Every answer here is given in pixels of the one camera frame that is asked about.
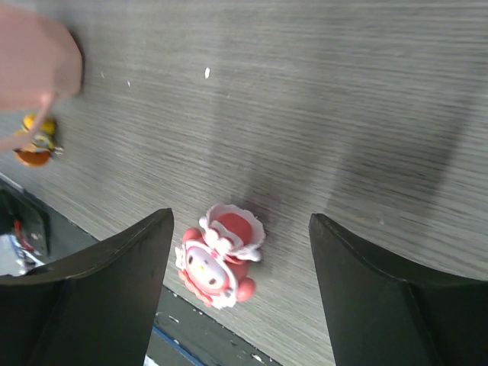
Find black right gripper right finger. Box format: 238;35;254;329
309;213;487;365

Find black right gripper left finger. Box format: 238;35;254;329
0;207;175;366

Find pink mug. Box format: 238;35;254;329
1;3;83;152

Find yellow minion figurine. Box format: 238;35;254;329
14;117;64;168

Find pink white round figurine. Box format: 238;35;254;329
175;204;266;310

